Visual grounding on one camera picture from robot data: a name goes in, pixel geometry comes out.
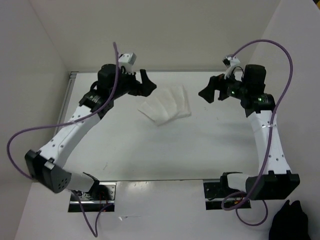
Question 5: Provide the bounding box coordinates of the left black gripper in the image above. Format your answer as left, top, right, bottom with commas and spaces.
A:
110, 66, 156, 100

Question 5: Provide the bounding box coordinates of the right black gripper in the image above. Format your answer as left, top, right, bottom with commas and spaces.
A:
198, 67, 248, 103

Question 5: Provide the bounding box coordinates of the white pleated skirt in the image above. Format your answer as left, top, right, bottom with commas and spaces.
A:
137, 84, 192, 126

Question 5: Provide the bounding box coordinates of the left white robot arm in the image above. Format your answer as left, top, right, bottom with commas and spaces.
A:
24, 64, 157, 200

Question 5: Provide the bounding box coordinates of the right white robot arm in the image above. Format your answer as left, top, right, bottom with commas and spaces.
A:
198, 64, 300, 200

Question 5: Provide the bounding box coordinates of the black cloth pile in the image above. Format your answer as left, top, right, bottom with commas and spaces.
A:
268, 200, 311, 240

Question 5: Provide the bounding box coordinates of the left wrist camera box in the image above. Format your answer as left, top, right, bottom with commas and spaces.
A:
118, 52, 137, 75

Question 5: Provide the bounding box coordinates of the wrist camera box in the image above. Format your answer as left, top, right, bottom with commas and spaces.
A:
118, 52, 137, 75
222, 55, 241, 80

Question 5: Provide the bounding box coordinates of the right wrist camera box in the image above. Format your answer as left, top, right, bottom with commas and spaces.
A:
222, 55, 241, 80

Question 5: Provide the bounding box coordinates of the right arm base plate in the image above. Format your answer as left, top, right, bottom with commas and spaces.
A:
203, 180, 251, 210

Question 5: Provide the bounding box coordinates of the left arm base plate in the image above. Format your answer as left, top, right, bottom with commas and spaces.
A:
76, 181, 117, 213

